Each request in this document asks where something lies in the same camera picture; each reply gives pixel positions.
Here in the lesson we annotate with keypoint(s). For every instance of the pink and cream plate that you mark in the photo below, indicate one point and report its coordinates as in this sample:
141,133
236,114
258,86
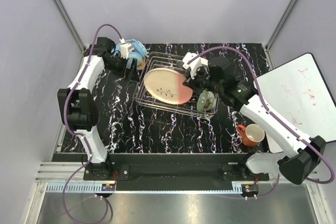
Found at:
166,85

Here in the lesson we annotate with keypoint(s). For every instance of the wooden board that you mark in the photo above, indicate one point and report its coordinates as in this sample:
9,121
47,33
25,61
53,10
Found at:
141,65

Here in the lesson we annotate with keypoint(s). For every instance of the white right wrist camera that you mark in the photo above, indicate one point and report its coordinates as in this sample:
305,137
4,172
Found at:
193,63

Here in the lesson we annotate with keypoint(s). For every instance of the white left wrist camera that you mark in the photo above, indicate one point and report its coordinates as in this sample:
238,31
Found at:
125,50

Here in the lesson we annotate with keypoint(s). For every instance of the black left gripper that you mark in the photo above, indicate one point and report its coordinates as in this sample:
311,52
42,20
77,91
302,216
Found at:
130,74

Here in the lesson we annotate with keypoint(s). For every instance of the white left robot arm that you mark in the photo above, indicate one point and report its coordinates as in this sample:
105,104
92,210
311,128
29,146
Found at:
78,110

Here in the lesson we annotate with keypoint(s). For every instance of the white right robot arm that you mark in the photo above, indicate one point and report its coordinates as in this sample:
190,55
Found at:
300,155

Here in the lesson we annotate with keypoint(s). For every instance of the blue headphones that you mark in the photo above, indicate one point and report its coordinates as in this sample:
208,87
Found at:
138,53

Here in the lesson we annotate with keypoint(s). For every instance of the orange ceramic mug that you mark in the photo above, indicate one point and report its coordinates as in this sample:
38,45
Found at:
251,135

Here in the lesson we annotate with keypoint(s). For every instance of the green ceramic bowl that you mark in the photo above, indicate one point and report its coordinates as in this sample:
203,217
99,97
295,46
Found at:
206,101

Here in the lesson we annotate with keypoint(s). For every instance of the white whiteboard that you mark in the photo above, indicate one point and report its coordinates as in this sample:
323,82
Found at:
298,91

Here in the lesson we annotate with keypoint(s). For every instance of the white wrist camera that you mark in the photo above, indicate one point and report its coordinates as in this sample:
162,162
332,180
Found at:
193,63
125,50

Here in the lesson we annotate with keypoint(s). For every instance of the wire dish rack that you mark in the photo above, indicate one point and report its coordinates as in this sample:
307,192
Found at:
142,97

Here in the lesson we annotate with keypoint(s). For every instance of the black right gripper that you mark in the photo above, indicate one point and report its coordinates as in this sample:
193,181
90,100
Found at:
192,83

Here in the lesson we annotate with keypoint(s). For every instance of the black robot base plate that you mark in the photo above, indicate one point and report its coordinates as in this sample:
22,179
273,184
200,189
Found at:
174,172

